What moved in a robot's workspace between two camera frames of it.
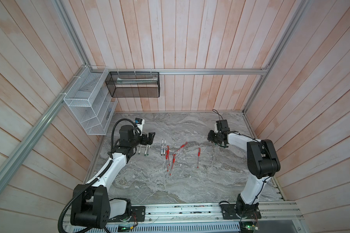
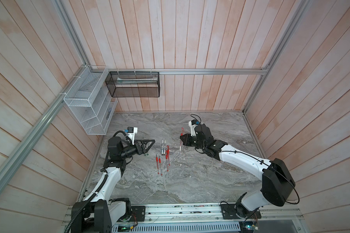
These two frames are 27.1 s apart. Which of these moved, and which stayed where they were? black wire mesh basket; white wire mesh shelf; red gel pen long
Moved: red gel pen long
Stayed: white wire mesh shelf; black wire mesh basket
